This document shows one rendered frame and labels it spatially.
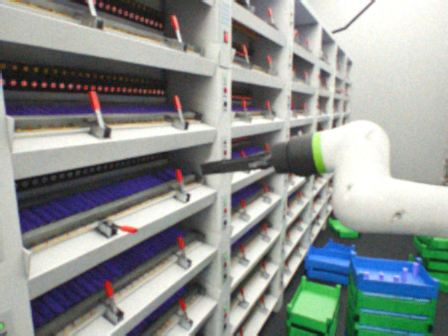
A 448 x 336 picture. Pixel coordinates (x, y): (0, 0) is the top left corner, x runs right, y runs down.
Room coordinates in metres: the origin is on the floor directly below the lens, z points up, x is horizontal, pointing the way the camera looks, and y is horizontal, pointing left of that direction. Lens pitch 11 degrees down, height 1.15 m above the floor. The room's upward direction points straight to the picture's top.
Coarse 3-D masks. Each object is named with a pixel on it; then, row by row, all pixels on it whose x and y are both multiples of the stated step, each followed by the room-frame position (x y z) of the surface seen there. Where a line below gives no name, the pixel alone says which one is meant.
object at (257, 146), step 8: (248, 136) 1.61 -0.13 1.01; (232, 144) 1.45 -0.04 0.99; (240, 144) 1.54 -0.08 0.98; (248, 144) 1.60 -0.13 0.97; (256, 144) 1.66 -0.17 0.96; (264, 144) 1.64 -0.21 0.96; (232, 152) 1.40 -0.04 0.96; (240, 152) 1.43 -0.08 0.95; (248, 152) 1.47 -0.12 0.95; (256, 152) 1.51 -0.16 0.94; (272, 168) 1.47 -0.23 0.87; (232, 176) 1.05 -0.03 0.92; (240, 176) 1.16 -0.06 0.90; (248, 176) 1.20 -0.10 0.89; (256, 176) 1.29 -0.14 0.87; (232, 184) 1.07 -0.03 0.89; (240, 184) 1.15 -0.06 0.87; (248, 184) 1.22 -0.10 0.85; (232, 192) 1.10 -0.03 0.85
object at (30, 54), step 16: (144, 0) 0.99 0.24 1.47; (160, 0) 1.06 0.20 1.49; (240, 32) 1.59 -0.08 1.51; (0, 48) 0.63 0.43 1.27; (16, 48) 0.65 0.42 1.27; (32, 48) 0.68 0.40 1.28; (48, 48) 0.71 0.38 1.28; (48, 64) 0.71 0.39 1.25; (64, 64) 0.75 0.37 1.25; (80, 64) 0.78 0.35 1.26; (96, 64) 0.83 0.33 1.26; (112, 64) 0.87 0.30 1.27; (128, 64) 0.93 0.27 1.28
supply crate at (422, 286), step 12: (360, 264) 1.37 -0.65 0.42; (372, 264) 1.36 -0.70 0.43; (384, 264) 1.34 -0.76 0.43; (396, 264) 1.33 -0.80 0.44; (408, 264) 1.32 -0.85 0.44; (420, 264) 1.30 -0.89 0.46; (360, 276) 1.19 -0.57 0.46; (372, 276) 1.29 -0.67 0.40; (384, 276) 1.29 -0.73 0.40; (408, 276) 1.29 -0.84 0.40; (420, 276) 1.28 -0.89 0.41; (360, 288) 1.18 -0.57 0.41; (372, 288) 1.17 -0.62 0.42; (384, 288) 1.16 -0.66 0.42; (396, 288) 1.15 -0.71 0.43; (408, 288) 1.14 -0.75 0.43; (420, 288) 1.13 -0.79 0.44; (432, 288) 1.12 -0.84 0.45
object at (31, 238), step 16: (192, 176) 0.97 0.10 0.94; (144, 192) 0.78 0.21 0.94; (160, 192) 0.83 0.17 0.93; (96, 208) 0.65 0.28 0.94; (112, 208) 0.67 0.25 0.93; (128, 208) 0.70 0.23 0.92; (48, 224) 0.55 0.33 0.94; (64, 224) 0.56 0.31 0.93; (80, 224) 0.60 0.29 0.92; (32, 240) 0.51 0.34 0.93
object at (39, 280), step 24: (144, 168) 0.93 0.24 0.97; (192, 168) 1.01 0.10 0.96; (24, 192) 0.61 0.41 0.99; (48, 192) 0.66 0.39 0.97; (168, 192) 0.87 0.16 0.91; (192, 192) 0.91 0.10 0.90; (216, 192) 0.97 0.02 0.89; (144, 216) 0.71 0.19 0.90; (168, 216) 0.75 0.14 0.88; (48, 240) 0.54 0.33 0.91; (72, 240) 0.56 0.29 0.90; (96, 240) 0.58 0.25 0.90; (120, 240) 0.61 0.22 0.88; (48, 264) 0.48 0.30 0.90; (72, 264) 0.51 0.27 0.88; (96, 264) 0.57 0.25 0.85; (48, 288) 0.48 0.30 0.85
